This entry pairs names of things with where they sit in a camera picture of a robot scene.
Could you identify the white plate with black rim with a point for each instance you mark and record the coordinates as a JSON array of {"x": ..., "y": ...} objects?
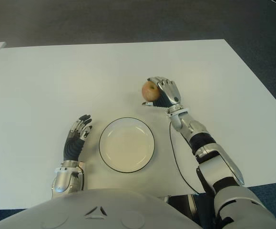
[{"x": 127, "y": 146}]

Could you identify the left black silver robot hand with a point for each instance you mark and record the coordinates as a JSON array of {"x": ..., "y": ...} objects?
[{"x": 72, "y": 149}]

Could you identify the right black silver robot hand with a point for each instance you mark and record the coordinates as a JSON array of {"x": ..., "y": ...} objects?
[{"x": 171, "y": 91}]

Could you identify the grey robot torso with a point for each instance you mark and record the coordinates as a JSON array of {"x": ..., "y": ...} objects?
[{"x": 92, "y": 212}]

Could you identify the yellow red apple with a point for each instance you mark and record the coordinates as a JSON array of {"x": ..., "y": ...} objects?
[{"x": 149, "y": 91}]

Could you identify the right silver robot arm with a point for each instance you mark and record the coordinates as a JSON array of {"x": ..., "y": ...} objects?
[{"x": 218, "y": 162}]

